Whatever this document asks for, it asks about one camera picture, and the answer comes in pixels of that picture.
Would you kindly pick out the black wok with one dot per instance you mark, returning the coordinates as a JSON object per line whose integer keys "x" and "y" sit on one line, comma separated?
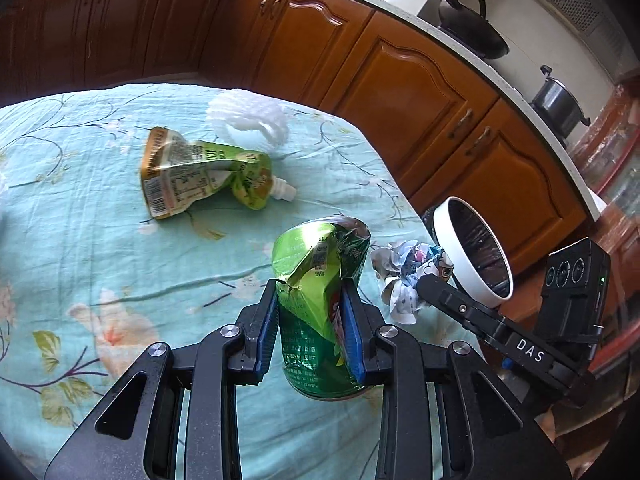
{"x": 470, "y": 30}

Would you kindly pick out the dark steel cooking pot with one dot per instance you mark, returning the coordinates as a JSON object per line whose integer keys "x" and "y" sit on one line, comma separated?
{"x": 557, "y": 105}

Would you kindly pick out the green gold spout pouch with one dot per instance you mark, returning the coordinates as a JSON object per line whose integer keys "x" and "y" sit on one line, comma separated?
{"x": 200, "y": 175}

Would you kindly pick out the flat white foam fruit net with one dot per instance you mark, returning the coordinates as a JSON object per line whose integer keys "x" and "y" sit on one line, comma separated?
{"x": 250, "y": 115}

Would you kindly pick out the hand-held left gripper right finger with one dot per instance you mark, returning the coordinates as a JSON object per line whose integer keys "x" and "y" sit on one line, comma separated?
{"x": 352, "y": 340}

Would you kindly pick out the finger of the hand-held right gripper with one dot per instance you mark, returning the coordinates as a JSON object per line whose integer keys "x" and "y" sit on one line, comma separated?
{"x": 460, "y": 305}

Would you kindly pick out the wooden base cabinets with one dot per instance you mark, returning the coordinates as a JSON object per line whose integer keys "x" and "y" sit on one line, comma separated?
{"x": 400, "y": 85}

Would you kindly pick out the white bin with black bag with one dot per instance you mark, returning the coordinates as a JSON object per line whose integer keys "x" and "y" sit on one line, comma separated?
{"x": 480, "y": 250}

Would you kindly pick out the crushed green can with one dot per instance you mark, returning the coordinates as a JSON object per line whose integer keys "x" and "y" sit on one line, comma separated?
{"x": 310, "y": 300}

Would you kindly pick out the red wooden door frame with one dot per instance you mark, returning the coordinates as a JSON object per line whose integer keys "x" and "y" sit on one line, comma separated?
{"x": 615, "y": 125}

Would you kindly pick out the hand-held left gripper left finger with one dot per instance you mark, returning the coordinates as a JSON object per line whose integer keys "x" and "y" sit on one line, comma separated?
{"x": 267, "y": 330}

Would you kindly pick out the printed paper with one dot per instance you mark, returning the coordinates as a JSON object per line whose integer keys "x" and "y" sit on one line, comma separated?
{"x": 400, "y": 280}

